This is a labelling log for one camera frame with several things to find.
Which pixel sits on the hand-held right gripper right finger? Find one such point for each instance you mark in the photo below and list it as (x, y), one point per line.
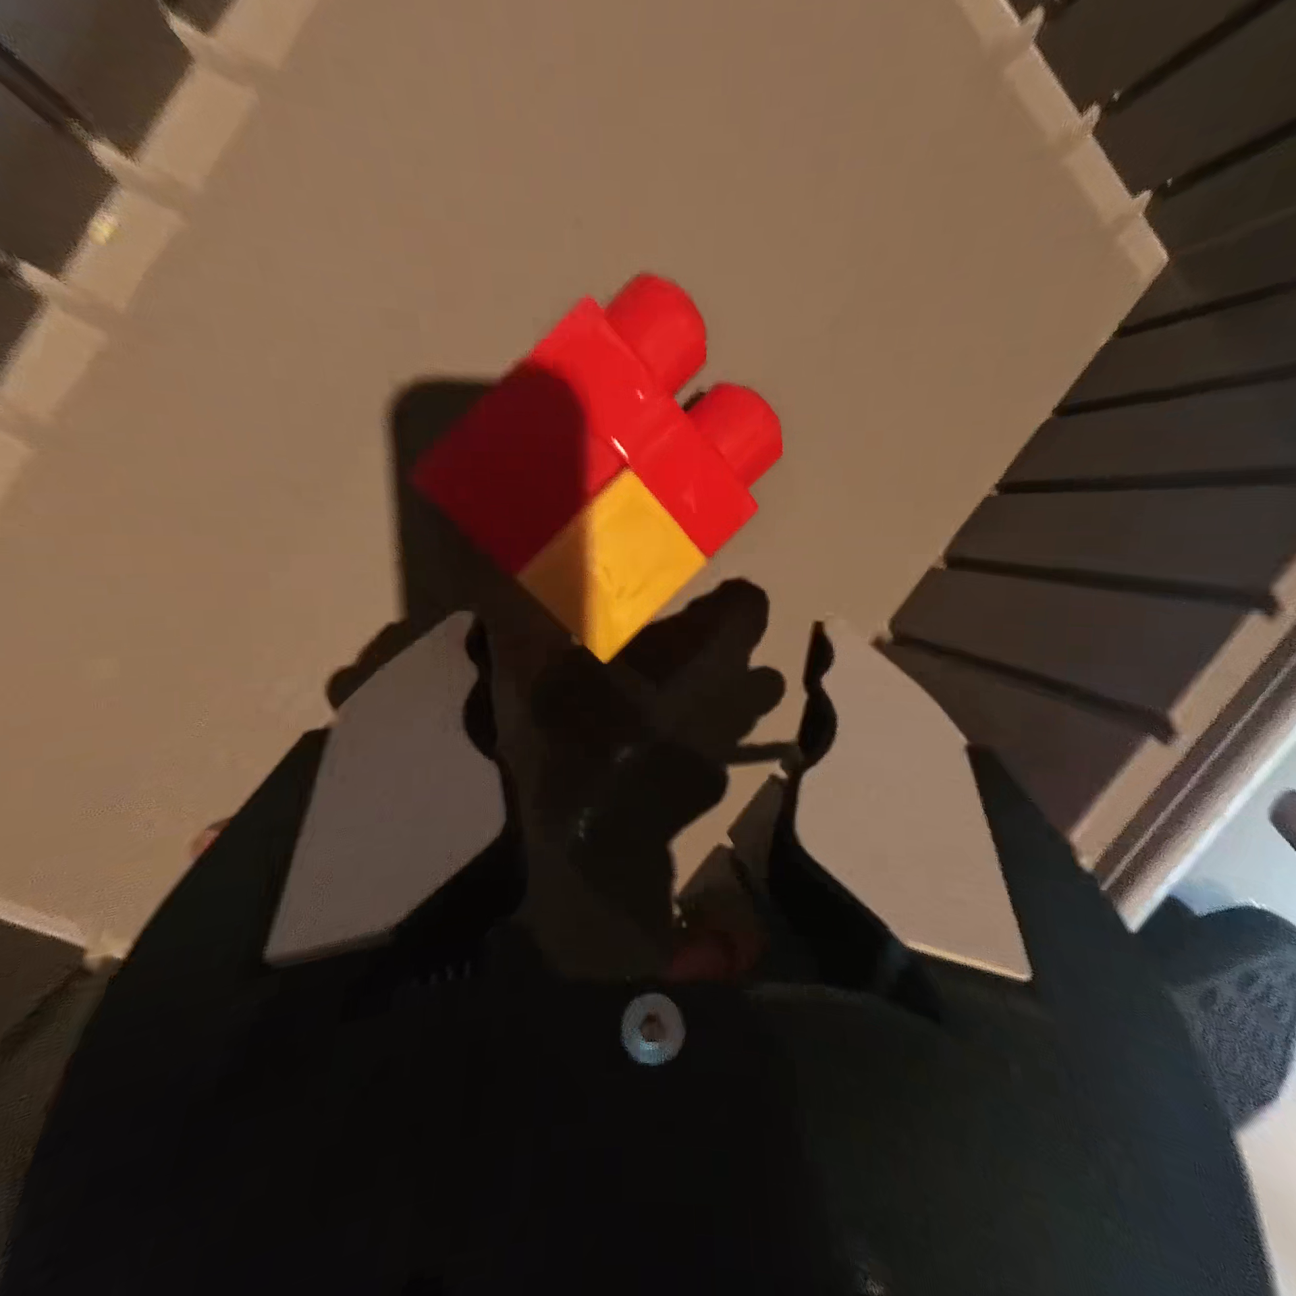
(901, 830)

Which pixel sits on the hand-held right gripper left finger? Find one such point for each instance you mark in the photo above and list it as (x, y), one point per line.
(395, 799)

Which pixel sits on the red two-stud toy block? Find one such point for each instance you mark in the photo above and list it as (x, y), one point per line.
(657, 404)

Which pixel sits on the grey plastic bin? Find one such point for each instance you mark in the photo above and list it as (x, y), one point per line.
(708, 151)

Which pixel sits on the black mesh office chair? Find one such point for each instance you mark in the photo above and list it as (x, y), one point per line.
(1234, 1001)

